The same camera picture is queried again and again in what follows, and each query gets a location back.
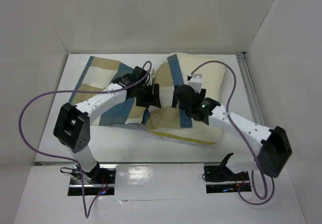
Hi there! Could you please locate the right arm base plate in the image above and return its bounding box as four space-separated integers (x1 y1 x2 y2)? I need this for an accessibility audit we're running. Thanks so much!
201 165 252 194

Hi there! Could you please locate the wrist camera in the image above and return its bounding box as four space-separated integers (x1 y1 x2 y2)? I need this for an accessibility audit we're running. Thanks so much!
130 66 155 87
187 73 203 94

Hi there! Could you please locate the cream quilted pillow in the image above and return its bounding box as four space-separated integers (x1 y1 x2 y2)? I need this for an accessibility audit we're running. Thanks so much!
144 52 226 146

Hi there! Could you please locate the blue beige patchwork pillowcase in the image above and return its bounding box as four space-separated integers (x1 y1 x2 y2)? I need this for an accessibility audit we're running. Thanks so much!
69 53 193 129

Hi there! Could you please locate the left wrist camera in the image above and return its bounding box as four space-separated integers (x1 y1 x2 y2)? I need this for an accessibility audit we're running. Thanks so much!
130 66 155 87

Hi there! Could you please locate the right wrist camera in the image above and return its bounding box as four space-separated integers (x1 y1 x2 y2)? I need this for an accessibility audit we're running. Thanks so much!
187 73 203 94

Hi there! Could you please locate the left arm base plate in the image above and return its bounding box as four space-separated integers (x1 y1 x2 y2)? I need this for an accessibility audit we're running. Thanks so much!
60 165 116 196

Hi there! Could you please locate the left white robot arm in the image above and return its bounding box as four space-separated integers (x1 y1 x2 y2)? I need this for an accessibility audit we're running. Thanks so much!
53 66 161 183

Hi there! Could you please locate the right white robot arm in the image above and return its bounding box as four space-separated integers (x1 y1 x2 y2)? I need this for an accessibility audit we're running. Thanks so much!
174 85 292 178

